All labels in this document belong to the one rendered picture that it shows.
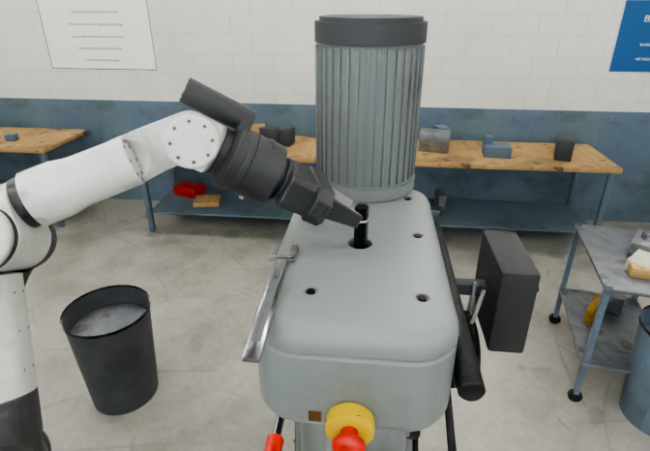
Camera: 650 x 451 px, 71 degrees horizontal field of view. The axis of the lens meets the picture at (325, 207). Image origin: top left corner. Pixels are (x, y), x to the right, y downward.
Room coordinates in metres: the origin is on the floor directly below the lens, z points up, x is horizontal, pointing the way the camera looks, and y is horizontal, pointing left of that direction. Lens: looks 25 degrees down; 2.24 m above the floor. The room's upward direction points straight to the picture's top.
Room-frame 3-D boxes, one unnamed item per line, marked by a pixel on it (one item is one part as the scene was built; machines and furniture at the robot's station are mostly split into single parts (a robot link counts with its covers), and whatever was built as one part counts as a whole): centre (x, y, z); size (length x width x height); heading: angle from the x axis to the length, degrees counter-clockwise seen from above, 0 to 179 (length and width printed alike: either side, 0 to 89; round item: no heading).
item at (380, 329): (0.64, -0.06, 1.81); 0.47 x 0.26 x 0.16; 174
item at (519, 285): (0.89, -0.42, 1.62); 0.20 x 0.09 x 0.21; 174
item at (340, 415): (0.40, -0.03, 1.76); 0.06 x 0.02 x 0.06; 84
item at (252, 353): (0.49, 0.07, 1.89); 0.24 x 0.04 x 0.01; 176
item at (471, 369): (0.65, -0.20, 1.79); 0.45 x 0.04 x 0.04; 174
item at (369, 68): (0.88, -0.08, 2.05); 0.20 x 0.20 x 0.32
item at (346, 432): (0.38, -0.03, 1.76); 0.04 x 0.03 x 0.04; 84
